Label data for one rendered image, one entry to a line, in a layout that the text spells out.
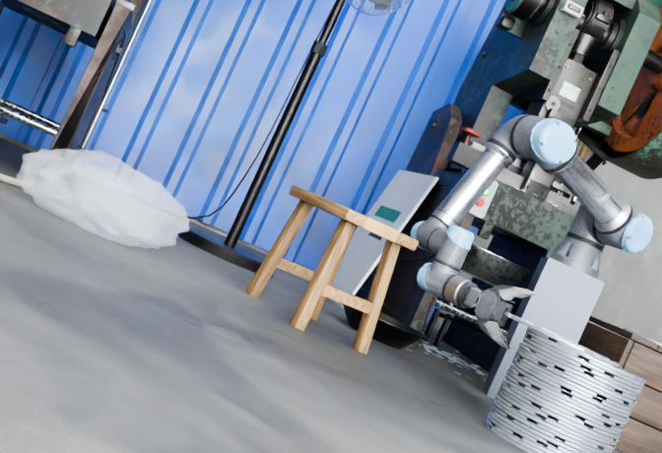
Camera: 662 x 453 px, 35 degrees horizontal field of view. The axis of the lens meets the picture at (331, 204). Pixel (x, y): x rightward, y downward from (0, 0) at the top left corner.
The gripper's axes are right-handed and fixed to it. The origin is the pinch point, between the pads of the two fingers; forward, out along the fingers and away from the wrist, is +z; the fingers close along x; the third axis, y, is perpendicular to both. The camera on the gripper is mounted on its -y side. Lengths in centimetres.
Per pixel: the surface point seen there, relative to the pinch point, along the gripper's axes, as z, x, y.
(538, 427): 24.3, 19.4, -13.5
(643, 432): -2, 17, 91
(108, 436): 61, 25, -152
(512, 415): 17.5, 19.6, -14.2
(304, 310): -40, 20, -30
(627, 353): -12, -3, 79
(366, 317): -36.1, 16.3, -11.5
